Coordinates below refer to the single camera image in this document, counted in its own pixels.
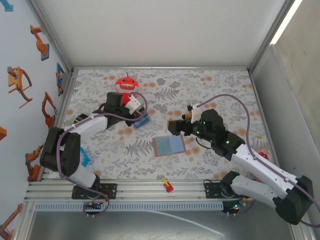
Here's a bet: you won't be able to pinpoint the pink card holder blue pockets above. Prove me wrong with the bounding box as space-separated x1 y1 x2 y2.
152 134 187 158

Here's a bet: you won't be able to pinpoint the blue VIP credit card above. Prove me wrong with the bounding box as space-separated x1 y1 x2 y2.
134 114 151 129

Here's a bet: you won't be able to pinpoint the clear acrylic card box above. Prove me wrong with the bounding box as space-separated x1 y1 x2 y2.
131 111 152 130

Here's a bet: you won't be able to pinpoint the red shark plush toy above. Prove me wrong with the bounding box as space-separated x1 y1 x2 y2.
114 72 139 108

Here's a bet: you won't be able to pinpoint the floral tablecloth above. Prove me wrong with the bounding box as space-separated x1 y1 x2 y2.
53 68 275 181

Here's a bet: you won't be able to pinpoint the small red yellow toy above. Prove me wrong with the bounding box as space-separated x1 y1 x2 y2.
161 177 174 194

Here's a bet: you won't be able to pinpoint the blue alarm clock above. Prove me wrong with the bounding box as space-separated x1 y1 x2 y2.
79 146 90 168

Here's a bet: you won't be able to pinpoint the small circuit board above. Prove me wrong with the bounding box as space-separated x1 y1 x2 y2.
84 200 104 210
221 199 247 215

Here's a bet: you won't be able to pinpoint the thin white tube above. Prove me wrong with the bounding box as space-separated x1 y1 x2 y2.
146 209 226 237

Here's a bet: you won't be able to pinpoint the orange claw gripper sticker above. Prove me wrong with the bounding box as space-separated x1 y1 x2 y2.
6 65 34 109

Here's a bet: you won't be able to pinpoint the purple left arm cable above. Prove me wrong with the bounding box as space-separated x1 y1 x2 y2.
56 92 148 198

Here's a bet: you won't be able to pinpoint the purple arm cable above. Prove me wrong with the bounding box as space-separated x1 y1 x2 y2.
56 92 148 198
196 93 320 228

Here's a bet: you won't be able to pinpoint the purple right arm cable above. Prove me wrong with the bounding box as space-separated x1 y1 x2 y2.
196 93 320 228

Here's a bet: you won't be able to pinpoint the wide aluminium base rail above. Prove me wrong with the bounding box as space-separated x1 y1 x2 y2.
23 177 302 201

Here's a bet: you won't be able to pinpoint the white slotted cable duct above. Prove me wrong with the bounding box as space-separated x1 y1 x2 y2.
34 201 224 212

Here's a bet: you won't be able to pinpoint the aluminium frame post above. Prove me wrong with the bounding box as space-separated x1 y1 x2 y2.
248 0 298 75
25 0 76 74

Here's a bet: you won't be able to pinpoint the short purple cable loop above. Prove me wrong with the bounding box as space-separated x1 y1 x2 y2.
82 194 111 219
226 196 258 218

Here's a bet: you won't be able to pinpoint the blue wall sticker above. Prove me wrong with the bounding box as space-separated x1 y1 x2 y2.
0 0 15 13

